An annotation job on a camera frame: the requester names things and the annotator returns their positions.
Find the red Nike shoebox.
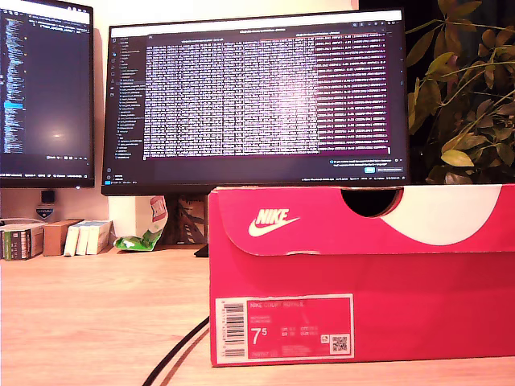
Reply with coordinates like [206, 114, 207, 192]
[207, 183, 515, 368]

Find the dark patterned box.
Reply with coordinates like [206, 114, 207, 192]
[176, 195, 210, 245]

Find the white and blue box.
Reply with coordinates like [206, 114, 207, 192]
[63, 220, 89, 257]
[85, 219, 116, 256]
[76, 220, 101, 257]

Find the brown cardboard box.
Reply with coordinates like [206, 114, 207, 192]
[42, 218, 84, 257]

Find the black Huawei computer monitor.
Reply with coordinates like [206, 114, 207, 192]
[100, 8, 412, 198]

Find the green Jenkki gum bag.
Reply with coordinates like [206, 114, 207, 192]
[113, 195, 168, 253]

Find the Cuticura pump bottle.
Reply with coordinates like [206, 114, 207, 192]
[35, 190, 56, 222]

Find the green leafy houseplant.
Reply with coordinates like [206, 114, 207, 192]
[406, 0, 515, 187]

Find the black cable on table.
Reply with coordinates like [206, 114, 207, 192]
[141, 314, 212, 386]

